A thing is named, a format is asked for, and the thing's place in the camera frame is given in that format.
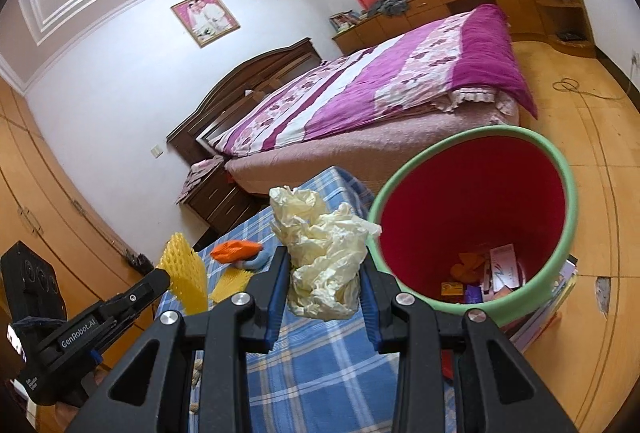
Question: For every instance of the white teal medicine box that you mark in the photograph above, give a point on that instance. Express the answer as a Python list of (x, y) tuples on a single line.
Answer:
[(504, 268)]

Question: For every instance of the orange mesh bag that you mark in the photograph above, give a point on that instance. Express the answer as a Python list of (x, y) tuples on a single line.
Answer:
[(232, 251)]

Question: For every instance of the folded clothes on nightstand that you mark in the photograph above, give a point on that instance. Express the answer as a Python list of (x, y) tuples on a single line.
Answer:
[(197, 174)]

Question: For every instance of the dark clothes pile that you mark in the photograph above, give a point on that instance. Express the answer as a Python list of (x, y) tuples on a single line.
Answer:
[(389, 8)]

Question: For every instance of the blue plaid tablecloth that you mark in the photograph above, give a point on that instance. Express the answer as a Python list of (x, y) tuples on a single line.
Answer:
[(321, 372)]

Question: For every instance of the yellow foam net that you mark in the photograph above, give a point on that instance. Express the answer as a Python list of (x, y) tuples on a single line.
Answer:
[(231, 281), (187, 272)]

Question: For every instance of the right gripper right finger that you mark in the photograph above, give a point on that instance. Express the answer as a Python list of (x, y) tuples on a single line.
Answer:
[(495, 388)]

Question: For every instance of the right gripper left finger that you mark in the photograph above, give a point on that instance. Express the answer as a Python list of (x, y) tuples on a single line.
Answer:
[(150, 389)]

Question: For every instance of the small yellow box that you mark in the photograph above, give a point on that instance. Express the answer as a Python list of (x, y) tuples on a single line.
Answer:
[(452, 289)]

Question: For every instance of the peanut front centre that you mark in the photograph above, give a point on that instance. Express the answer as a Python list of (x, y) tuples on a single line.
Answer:
[(195, 386)]

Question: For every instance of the blue plastic curved piece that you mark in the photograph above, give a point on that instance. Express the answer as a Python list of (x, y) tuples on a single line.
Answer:
[(255, 263)]

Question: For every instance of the wall light switch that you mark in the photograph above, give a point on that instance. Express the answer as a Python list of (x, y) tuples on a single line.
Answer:
[(157, 151)]

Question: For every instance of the purple floral quilt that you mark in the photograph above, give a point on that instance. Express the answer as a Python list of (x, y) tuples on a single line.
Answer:
[(462, 58)]

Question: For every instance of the purple plastic wrapper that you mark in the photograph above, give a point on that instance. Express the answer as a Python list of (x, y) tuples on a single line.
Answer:
[(473, 295)]

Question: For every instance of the books under bin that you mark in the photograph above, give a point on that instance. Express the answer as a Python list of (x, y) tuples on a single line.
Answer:
[(525, 331)]

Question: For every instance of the long wooden low cabinet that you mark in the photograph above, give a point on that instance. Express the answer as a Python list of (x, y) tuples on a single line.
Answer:
[(563, 24)]

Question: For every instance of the dark wooden nightstand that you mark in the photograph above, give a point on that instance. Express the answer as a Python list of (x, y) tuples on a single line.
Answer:
[(221, 202)]

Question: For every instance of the cream plastic bag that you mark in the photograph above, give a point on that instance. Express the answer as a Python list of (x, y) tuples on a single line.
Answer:
[(326, 249)]

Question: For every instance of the photo frames on cabinet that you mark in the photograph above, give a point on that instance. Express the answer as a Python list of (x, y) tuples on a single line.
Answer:
[(344, 20)]

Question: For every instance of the framed wedding photo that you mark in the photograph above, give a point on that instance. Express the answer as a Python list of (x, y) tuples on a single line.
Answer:
[(205, 20)]

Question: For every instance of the wooden bed with headboard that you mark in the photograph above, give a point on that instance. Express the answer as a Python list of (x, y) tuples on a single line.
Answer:
[(371, 153)]

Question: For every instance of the wooden wardrobe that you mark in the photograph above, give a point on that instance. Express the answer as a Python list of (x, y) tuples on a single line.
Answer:
[(42, 208)]

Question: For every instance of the red bin green rim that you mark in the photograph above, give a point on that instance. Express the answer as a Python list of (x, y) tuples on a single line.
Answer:
[(473, 192)]

